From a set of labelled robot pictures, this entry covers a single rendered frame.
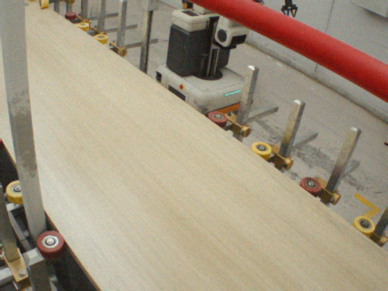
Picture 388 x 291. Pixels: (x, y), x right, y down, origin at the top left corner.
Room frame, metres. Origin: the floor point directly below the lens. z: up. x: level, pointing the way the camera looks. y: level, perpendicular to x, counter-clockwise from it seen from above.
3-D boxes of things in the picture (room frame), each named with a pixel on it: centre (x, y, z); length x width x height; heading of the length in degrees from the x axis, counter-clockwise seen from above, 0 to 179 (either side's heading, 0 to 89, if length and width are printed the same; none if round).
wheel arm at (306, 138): (1.43, -0.40, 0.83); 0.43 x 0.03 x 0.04; 136
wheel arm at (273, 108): (1.60, -0.22, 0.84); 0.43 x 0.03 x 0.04; 136
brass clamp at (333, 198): (1.18, -0.53, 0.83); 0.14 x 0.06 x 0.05; 46
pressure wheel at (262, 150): (1.29, -0.26, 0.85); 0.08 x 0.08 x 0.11
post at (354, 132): (1.17, -0.54, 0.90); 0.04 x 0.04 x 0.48; 46
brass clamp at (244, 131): (1.53, -0.17, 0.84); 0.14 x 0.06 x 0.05; 46
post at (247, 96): (1.52, -0.19, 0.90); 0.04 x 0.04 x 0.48; 46
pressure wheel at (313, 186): (1.11, -0.44, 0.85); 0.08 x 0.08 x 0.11
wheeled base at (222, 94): (3.21, -0.01, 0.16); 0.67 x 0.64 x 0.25; 45
